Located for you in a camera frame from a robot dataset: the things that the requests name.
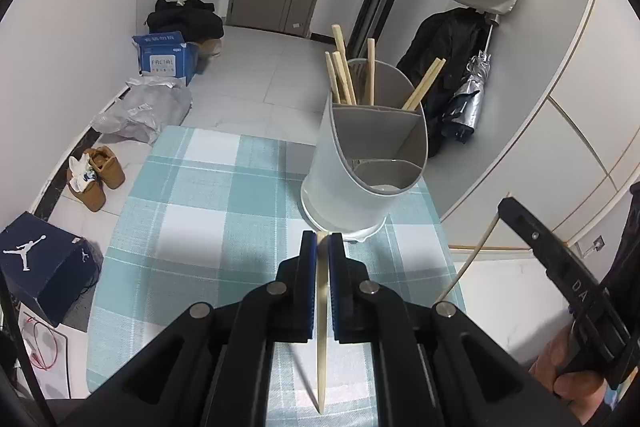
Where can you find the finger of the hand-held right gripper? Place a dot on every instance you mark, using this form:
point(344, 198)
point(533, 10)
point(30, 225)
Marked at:
point(550, 257)

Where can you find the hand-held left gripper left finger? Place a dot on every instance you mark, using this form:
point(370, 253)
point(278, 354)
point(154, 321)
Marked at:
point(310, 282)

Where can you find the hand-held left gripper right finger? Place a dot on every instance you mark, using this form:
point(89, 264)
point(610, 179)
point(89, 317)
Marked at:
point(336, 282)

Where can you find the wooden chopstick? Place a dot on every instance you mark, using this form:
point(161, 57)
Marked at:
point(472, 252)
point(322, 357)

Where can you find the white utensil holder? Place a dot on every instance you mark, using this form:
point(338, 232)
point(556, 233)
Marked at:
point(330, 167)

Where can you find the group of wooden chopsticks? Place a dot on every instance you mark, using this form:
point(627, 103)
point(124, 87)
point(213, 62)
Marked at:
point(345, 77)

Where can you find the person's right hand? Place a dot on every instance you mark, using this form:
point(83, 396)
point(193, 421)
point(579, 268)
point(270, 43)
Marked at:
point(575, 387)

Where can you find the white wardrobe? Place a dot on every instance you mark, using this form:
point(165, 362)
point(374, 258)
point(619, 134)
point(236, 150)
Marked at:
point(575, 132)

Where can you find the teal checkered tablecloth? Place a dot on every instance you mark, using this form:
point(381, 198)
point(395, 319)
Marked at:
point(200, 207)

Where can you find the silver folding umbrella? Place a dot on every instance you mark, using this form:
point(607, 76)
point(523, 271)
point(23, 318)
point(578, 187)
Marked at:
point(467, 102)

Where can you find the brown shoe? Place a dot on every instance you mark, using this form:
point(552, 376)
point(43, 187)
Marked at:
point(92, 199)
point(112, 169)

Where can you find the grey plastic bag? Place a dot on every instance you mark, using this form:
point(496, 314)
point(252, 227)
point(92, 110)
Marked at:
point(145, 107)

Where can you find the black jacket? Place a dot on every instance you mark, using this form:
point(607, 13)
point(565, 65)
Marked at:
point(440, 37)

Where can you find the tan bag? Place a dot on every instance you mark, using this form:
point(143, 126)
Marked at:
point(212, 48)

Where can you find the white sock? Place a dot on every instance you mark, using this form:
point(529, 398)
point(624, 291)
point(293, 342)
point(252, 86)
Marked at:
point(80, 172)

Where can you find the navy shoe box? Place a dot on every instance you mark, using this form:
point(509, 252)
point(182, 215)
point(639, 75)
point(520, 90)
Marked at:
point(45, 277)

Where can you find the blue cardboard box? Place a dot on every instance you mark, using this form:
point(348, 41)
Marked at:
point(165, 57)

